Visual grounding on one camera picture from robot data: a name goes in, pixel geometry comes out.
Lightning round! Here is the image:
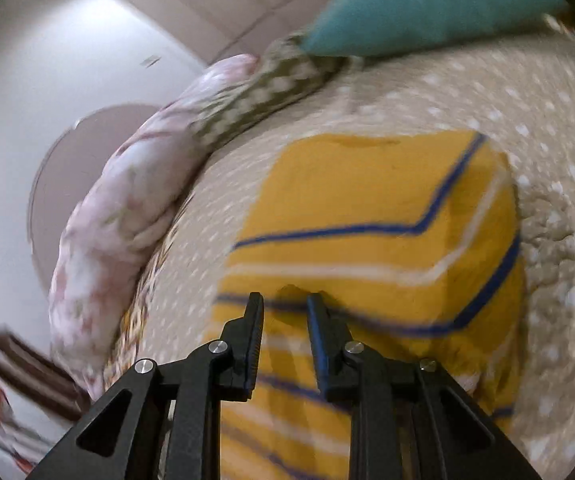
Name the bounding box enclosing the round grey panel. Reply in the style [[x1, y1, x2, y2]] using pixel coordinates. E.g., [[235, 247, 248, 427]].
[[28, 102, 168, 281]]

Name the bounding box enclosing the pink floral quilt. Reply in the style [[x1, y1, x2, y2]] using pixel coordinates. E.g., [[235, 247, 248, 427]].
[[48, 52, 261, 396]]

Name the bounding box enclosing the teal pillow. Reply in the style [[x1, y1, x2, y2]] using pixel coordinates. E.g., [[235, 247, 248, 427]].
[[300, 0, 571, 58]]

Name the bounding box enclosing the yellow striped shirt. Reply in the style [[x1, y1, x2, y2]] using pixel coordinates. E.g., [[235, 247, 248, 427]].
[[208, 130, 528, 480]]

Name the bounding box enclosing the olive patterned cloth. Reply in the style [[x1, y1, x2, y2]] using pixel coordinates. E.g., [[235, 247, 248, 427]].
[[188, 32, 368, 153]]

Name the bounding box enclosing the brown striped object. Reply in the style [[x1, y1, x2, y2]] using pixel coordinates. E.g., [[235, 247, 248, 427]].
[[0, 327, 91, 423]]

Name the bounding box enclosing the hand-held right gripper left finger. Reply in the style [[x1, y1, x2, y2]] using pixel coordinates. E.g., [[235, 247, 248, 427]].
[[28, 292, 265, 480]]

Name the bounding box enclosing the beige dotted bedspread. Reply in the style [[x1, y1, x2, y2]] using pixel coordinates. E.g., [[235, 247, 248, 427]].
[[132, 15, 575, 480]]

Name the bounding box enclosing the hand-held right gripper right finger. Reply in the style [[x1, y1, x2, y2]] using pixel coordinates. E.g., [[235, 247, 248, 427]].
[[306, 293, 543, 480]]

